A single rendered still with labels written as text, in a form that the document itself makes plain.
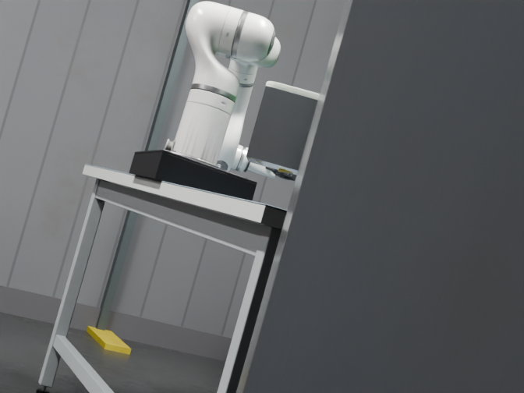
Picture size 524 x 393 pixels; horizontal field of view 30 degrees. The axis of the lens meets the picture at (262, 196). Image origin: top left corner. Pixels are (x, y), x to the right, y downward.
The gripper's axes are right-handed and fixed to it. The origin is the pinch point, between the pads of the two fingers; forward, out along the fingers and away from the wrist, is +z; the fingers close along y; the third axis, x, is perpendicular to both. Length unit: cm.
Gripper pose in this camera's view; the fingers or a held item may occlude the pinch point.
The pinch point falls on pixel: (291, 175)
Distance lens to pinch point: 328.5
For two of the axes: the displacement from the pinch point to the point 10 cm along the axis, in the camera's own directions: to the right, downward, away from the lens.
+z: 9.4, 3.1, 1.5
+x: 3.1, -9.5, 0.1
